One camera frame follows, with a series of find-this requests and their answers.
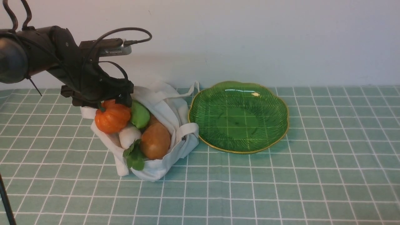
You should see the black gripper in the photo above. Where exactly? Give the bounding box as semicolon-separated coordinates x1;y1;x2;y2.
60;61;134;109

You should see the orange toy pumpkin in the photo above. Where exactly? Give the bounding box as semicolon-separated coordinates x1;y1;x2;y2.
94;99;131;134

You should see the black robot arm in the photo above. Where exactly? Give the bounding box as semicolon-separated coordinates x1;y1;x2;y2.
1;26;134;108

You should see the white cloth tote bag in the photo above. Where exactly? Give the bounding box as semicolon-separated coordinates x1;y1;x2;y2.
91;81;199;182

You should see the green toy vegetable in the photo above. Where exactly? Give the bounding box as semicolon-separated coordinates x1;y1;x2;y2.
130;100;150;129

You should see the white radish with leaves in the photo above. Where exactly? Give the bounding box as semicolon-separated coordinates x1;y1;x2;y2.
119;123;145;171

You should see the brown toy potato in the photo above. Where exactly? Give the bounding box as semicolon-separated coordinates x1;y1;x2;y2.
140;114;171;160

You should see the black stand leg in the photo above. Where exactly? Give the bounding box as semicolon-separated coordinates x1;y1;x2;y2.
0;175;16;225

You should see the green glass plate gold rim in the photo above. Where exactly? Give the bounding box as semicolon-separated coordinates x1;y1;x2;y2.
188;81;289;155

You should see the green checkered tablecloth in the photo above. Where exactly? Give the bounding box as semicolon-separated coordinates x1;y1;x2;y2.
0;86;400;225

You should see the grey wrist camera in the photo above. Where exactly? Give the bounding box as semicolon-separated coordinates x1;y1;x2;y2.
79;38;132;57

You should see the black camera cable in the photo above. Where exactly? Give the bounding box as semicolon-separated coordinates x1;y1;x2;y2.
80;27;153;91

